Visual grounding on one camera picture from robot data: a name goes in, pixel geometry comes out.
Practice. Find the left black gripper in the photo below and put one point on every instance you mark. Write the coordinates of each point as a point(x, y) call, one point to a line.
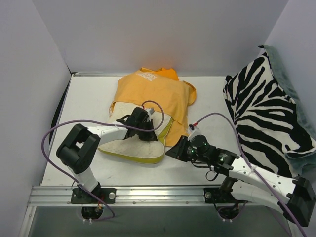
point(148, 129)

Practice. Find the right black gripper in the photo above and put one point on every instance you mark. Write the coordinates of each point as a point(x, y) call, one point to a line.
point(182, 151)

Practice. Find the cream memory foam pillow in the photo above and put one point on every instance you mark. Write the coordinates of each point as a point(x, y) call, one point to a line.
point(142, 151)

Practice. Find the orange pillowcase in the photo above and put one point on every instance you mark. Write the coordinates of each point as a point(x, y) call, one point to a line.
point(165, 88)

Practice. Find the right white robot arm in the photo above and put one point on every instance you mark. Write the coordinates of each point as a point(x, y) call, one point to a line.
point(293, 197)

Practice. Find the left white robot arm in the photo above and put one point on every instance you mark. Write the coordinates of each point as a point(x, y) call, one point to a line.
point(80, 145)

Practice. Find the zebra print cushion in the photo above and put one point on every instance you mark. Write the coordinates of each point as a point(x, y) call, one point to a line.
point(266, 118)

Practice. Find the grey-green towel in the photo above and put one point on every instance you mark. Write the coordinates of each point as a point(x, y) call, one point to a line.
point(293, 93)

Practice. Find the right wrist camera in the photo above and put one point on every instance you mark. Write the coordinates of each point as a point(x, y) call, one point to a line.
point(200, 144)

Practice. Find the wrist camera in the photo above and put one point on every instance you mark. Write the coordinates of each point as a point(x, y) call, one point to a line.
point(150, 111)
point(200, 144)

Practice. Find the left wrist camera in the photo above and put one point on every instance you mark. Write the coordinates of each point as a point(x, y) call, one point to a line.
point(150, 111)

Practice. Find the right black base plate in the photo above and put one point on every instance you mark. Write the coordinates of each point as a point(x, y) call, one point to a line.
point(216, 196)

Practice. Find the aluminium mounting rail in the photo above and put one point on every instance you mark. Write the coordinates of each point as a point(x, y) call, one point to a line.
point(144, 196)

